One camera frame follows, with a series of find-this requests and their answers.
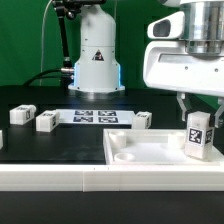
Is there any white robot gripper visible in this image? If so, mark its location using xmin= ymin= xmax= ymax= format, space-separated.
xmin=143 ymin=41 xmax=224 ymax=128

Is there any white square table top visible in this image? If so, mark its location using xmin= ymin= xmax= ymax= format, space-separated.
xmin=103 ymin=129 xmax=224 ymax=166

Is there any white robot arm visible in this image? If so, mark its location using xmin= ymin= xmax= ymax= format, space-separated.
xmin=70 ymin=0 xmax=224 ymax=127

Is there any white marker tag sheet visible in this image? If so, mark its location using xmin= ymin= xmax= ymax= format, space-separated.
xmin=57 ymin=109 xmax=135 ymax=125

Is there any white L-shaped obstacle fence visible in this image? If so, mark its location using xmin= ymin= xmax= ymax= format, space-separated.
xmin=0 ymin=163 xmax=224 ymax=192

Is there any white part at left edge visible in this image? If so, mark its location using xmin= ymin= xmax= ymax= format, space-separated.
xmin=0 ymin=130 xmax=3 ymax=150

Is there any black cable bundle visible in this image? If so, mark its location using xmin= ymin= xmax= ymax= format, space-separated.
xmin=22 ymin=68 xmax=75 ymax=87

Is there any black camera stand pole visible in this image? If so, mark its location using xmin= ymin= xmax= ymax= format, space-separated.
xmin=52 ymin=0 xmax=107 ymax=67

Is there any white cable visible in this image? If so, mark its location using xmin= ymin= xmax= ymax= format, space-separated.
xmin=39 ymin=0 xmax=54 ymax=87

